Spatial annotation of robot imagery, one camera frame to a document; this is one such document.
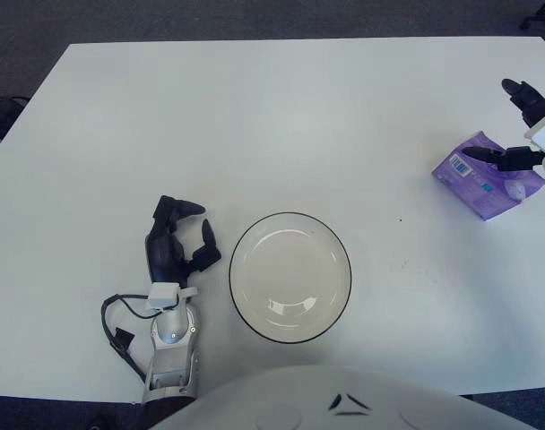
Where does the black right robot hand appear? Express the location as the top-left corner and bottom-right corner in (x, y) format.
(461, 78), (545, 174)

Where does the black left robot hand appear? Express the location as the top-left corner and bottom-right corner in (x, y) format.
(144, 194), (223, 288)

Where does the purple tissue paper pack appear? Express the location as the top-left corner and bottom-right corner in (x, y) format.
(431, 130), (545, 223)

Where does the white plate with black rim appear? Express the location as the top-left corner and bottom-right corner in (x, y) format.
(229, 211), (353, 345)

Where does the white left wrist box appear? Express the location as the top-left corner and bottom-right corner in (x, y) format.
(145, 282), (182, 313)

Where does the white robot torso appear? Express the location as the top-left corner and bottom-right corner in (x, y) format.
(151, 365), (538, 430)

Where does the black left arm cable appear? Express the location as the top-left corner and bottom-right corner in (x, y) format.
(100, 293), (155, 382)

